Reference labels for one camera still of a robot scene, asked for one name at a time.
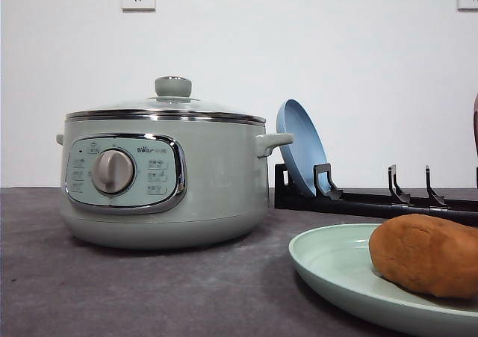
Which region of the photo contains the glass lid with green knob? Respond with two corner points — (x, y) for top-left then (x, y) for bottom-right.
(65, 75), (267, 124)

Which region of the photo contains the green plate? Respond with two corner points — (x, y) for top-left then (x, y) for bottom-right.
(289, 223), (478, 337)

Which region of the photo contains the brown potato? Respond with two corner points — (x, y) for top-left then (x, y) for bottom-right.
(369, 214), (478, 299)

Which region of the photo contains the green electric steamer pot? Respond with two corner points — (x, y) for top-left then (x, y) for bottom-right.
(56, 79), (294, 250)

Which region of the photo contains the blue plate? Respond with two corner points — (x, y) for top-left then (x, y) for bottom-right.
(276, 99), (327, 196)

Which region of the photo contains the pink plate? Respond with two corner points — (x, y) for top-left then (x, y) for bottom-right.
(472, 92), (478, 159)

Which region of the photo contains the black dish rack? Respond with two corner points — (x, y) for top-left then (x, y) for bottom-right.
(274, 164), (478, 227)

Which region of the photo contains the grey table cloth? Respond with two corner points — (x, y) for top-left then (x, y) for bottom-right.
(0, 187), (397, 337)

